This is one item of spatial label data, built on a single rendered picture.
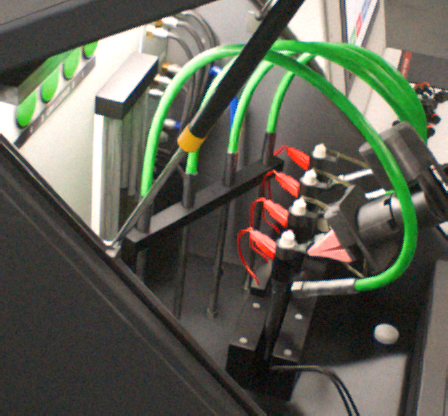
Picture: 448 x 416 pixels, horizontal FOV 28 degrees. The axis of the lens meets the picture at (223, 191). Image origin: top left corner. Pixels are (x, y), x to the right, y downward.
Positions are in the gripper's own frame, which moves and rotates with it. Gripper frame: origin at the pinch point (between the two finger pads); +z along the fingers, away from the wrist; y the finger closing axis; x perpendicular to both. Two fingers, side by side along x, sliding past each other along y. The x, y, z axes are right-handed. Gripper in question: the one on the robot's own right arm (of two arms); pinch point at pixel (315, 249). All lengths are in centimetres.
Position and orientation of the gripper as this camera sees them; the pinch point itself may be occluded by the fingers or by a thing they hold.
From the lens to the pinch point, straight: 121.4
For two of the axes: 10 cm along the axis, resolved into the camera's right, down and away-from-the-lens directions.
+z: -6.8, 3.4, 6.5
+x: -4.8, 4.5, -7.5
